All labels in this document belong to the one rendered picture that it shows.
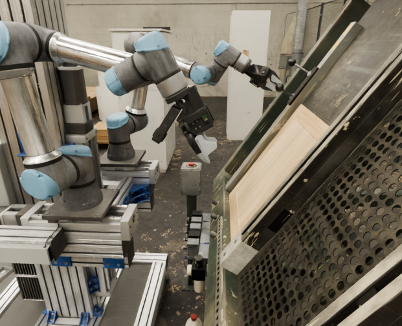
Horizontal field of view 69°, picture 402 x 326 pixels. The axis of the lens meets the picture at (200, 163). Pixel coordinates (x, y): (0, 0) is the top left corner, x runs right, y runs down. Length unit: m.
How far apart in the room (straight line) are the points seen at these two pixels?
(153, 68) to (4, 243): 0.87
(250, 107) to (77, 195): 4.23
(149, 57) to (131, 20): 9.01
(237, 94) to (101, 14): 5.99
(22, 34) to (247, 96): 4.34
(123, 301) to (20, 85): 1.37
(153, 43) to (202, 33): 8.67
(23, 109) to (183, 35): 8.58
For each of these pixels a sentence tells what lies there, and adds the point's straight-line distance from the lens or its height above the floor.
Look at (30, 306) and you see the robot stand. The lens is 2.13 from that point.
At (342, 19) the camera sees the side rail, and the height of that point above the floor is 1.73.
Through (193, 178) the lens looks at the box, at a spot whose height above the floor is 0.87.
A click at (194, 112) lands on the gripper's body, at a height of 1.46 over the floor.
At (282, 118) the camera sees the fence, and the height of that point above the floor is 1.29.
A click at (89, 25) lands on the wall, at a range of 10.15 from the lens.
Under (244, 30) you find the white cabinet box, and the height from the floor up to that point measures 1.77.
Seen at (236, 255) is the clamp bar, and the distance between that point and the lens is 1.03.
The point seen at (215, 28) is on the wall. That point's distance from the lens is 9.40.
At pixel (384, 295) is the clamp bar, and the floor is 1.29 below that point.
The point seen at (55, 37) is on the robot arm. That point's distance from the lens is 1.08.
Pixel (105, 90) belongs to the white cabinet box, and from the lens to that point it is 5.65.
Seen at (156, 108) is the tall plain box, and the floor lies 0.87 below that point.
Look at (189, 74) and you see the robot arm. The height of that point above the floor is 1.50.
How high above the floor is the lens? 1.63
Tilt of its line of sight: 23 degrees down
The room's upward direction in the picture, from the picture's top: straight up
